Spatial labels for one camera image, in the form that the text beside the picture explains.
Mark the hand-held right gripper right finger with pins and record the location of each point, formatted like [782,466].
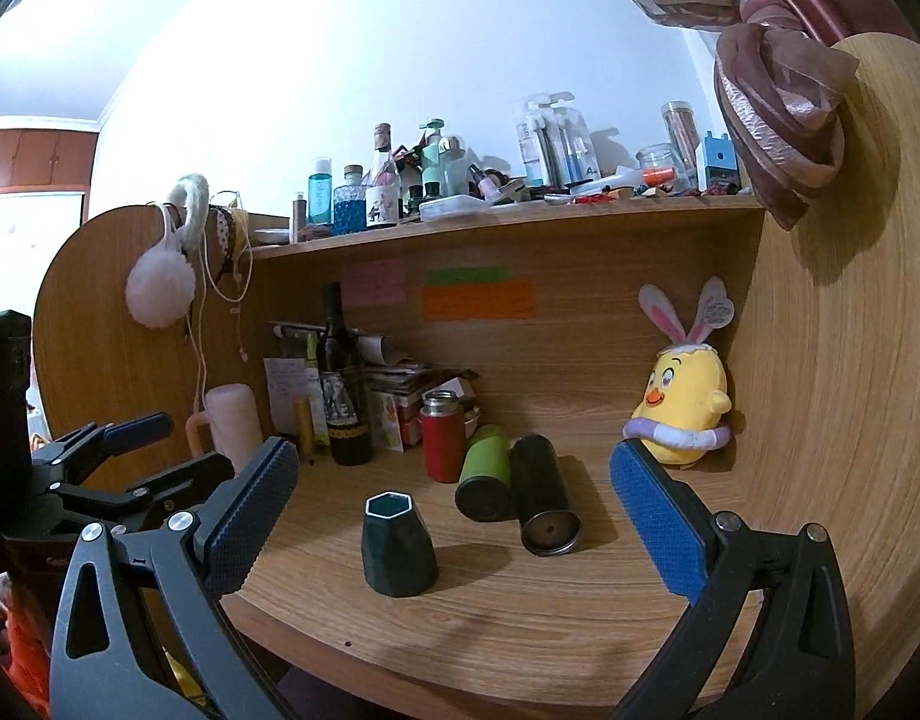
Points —
[655,519]

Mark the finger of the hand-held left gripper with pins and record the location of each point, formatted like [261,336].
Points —
[193,475]
[138,428]

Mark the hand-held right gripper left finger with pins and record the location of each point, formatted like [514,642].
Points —
[251,508]

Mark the dark green hexagonal cup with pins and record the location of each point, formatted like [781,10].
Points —
[400,551]

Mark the pink mug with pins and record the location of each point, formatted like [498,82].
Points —
[231,420]

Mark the yellow tube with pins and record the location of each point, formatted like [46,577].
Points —
[304,427]

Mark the black tumbler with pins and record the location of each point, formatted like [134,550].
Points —
[541,487]

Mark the white note paper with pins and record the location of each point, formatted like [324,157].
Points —
[283,394]

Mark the yellow chick plush toy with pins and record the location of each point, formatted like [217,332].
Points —
[685,397]

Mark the white fluffy earmuffs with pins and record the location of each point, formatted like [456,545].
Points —
[158,289]

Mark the dark wine bottle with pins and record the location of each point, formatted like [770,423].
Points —
[345,390]

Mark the green tumbler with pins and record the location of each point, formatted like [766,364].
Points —
[484,476]

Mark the stack of papers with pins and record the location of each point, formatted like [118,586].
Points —
[403,382]

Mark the red thermos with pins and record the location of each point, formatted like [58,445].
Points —
[442,442]

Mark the hanging headbands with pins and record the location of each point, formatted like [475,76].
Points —
[223,240]

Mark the orange cloth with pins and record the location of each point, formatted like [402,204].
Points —
[28,645]

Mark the wooden overhead cabinet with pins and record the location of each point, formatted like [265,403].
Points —
[36,157]

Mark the pink sticky note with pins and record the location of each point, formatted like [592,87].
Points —
[375,282]

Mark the wooden desk with shelf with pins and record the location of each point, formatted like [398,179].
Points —
[602,262]

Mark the small brown bottle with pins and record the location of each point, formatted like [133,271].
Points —
[300,219]

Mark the orange sticky note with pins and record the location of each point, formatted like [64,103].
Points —
[478,301]

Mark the teal plastic bottle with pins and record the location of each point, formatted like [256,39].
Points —
[319,195]

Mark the blue glass bottle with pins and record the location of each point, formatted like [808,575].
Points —
[348,210]

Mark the green sticky note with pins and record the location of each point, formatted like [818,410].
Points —
[466,275]

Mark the clear labelled glass bottle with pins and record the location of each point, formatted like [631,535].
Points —
[382,199]

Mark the blue and white box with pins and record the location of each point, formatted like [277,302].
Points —
[717,163]

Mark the white plastic tray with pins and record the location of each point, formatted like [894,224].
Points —
[452,208]

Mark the small pink bottle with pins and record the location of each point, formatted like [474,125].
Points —
[487,184]

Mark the tall clear canister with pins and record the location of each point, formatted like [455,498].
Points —
[681,139]

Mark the green pump bottle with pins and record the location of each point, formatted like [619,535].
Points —
[432,165]

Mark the packaged toothbrushes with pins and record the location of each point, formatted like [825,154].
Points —
[553,142]

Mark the clear glass jar bottle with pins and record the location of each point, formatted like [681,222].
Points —
[453,165]

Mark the pink curtain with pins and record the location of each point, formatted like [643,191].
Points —
[775,112]

